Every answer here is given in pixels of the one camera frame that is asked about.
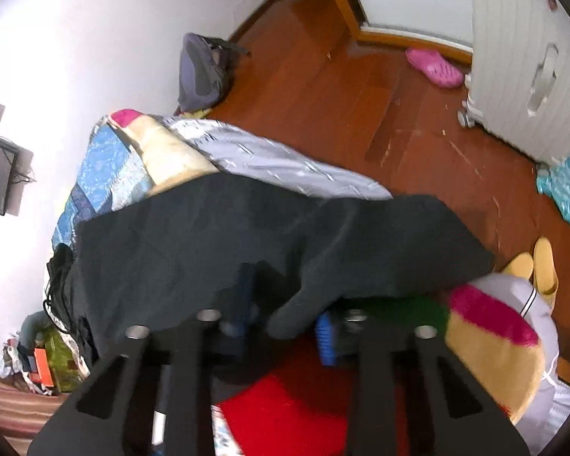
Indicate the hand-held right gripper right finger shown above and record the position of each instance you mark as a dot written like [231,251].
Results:
[326,339]

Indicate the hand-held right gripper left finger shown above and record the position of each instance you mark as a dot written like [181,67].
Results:
[190,389]

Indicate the black zip jacket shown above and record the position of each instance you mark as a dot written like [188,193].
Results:
[194,247]

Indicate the orange box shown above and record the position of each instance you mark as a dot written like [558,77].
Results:
[42,368]

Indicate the dark cloth pile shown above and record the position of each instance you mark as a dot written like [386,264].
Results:
[64,289]

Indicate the grey neck pillow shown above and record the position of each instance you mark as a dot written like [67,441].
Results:
[31,327]

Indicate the red striped curtain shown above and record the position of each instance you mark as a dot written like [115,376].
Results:
[14,413]

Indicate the white crumpled plastic bag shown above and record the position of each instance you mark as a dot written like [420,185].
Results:
[10,361]

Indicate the grey patterned bed sheet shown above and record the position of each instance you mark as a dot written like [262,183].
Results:
[275,161]

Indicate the yellow slipper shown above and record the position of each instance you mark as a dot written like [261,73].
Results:
[520,266]
[545,270]

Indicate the white garment with dark stripe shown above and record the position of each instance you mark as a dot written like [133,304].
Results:
[541,304]

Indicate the blue patterned blanket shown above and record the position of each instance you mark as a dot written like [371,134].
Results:
[104,166]

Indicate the teal patterned cloth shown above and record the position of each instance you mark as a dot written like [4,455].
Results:
[565,190]

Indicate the pink slipper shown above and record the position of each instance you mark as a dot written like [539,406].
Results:
[434,69]

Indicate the purple grey backpack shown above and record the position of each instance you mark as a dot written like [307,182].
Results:
[199,73]

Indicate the white ribbed suitcase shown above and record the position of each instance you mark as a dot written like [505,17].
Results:
[513,57]

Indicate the wooden door frame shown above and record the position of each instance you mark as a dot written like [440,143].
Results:
[351,9]

